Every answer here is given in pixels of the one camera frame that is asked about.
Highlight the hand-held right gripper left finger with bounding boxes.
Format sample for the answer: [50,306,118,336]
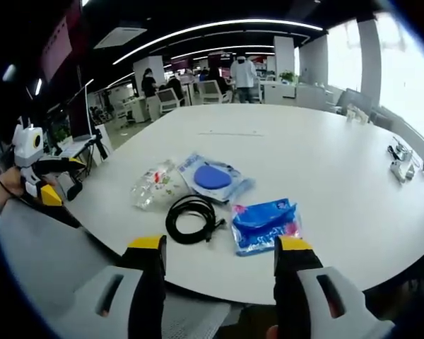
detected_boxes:
[61,234,168,339]

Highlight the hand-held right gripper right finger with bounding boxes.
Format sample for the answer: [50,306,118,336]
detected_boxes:
[272,235,397,339]

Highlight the blue tissue packet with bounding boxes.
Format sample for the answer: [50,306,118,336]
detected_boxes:
[230,198,305,257]

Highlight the black cable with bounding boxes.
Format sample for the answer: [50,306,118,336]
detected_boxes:
[165,194,228,245]

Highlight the clear plastic bag item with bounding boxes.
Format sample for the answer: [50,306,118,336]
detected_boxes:
[129,158,189,210]

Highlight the blue mouse pad packet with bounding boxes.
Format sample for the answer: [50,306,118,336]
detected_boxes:
[176,151,257,205]

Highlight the person's left hand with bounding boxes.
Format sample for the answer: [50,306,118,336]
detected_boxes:
[0,167,28,205]

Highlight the small green desk plant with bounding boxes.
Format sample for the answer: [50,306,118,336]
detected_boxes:
[52,126,72,146]

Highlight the black tripod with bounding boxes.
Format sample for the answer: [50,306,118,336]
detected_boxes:
[88,128,110,162]

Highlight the white mesh office chair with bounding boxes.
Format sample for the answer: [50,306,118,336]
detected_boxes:
[155,87,187,114]
[200,80,231,105]

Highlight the white table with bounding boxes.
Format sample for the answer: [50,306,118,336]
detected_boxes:
[61,103,424,307]

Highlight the ceiling air vent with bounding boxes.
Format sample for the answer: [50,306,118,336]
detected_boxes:
[93,25,148,50]

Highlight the white power strip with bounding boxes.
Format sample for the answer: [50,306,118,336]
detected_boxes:
[389,160,416,184]

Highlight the small metal device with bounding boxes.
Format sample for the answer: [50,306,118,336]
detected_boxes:
[386,136,415,162]

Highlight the small white boxes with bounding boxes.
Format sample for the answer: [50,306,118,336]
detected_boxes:
[345,107,370,124]

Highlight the white cabinet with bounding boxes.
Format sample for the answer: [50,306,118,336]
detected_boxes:
[259,80,298,105]

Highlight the long ceiling light strip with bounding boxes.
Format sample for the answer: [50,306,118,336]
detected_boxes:
[112,18,325,66]

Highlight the potted green plant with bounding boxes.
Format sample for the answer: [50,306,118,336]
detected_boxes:
[278,70,300,86]

